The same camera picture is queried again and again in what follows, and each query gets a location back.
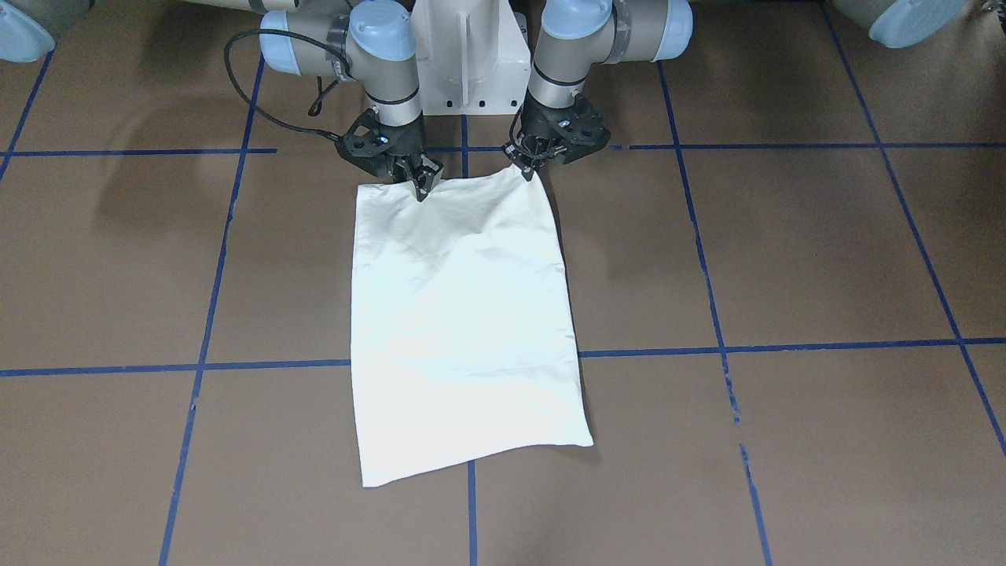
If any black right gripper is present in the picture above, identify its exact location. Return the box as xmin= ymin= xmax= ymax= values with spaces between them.
xmin=378 ymin=114 xmax=443 ymax=203

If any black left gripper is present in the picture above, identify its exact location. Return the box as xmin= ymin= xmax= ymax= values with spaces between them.
xmin=511 ymin=93 xmax=574 ymax=182

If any cream long-sleeve cat shirt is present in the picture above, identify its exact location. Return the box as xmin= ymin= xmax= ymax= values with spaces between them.
xmin=350 ymin=166 xmax=594 ymax=487

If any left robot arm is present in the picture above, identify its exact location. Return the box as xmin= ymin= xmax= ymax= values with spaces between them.
xmin=501 ymin=1 xmax=969 ymax=182

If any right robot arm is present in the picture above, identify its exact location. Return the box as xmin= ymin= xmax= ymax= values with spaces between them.
xmin=213 ymin=1 xmax=443 ymax=200

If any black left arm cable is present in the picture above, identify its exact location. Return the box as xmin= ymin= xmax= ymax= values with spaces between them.
xmin=507 ymin=110 xmax=543 ymax=170

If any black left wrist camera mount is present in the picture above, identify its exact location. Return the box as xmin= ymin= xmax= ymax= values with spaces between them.
xmin=549 ymin=95 xmax=611 ymax=165

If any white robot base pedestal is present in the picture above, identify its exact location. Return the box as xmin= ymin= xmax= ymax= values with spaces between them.
xmin=412 ymin=1 xmax=531 ymax=117

